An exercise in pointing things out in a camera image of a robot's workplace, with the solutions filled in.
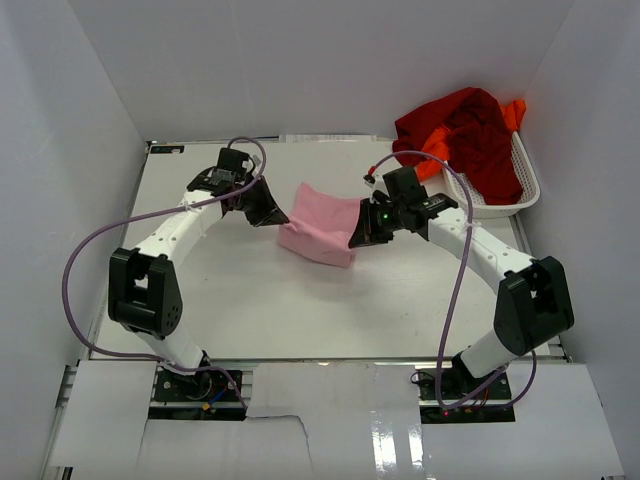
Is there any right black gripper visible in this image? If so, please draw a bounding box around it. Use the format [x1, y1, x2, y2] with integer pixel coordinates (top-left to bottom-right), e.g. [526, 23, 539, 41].
[349, 198, 405, 248]

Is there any pink t shirt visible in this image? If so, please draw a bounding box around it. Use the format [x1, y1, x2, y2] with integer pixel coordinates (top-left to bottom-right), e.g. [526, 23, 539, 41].
[277, 183, 360, 269]

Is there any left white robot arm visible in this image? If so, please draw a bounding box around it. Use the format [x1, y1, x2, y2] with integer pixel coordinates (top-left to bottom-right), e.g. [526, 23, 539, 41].
[108, 145, 289, 399]

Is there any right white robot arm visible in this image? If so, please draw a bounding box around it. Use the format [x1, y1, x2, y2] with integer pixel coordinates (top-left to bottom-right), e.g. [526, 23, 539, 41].
[349, 167, 575, 399]

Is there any white plastic basket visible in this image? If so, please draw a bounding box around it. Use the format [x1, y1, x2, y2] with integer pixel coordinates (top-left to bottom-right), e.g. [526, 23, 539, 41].
[440, 130, 542, 219]

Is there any orange t shirt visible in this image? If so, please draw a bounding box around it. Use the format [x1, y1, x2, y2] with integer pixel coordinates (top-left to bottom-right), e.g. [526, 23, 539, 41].
[415, 99, 527, 181]

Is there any black label sticker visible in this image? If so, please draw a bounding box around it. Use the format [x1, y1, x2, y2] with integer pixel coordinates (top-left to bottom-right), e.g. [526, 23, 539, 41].
[149, 145, 185, 154]

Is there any dark red t shirt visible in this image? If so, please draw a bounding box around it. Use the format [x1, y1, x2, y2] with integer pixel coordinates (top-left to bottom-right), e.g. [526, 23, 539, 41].
[392, 87, 523, 205]

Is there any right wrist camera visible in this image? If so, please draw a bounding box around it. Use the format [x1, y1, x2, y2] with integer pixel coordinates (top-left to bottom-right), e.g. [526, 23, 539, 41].
[363, 166, 389, 203]

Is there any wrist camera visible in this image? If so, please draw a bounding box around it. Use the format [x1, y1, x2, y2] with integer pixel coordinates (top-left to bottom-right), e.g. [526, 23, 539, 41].
[243, 155, 262, 175]
[363, 166, 389, 203]

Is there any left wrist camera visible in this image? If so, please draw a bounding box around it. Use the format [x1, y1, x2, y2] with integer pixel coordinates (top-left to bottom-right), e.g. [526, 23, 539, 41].
[243, 155, 262, 175]

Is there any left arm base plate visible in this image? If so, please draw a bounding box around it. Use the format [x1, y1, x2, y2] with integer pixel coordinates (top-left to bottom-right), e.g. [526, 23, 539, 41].
[149, 368, 246, 421]

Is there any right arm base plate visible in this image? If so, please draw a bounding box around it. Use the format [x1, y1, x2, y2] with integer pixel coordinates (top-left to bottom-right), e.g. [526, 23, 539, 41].
[410, 368, 516, 425]

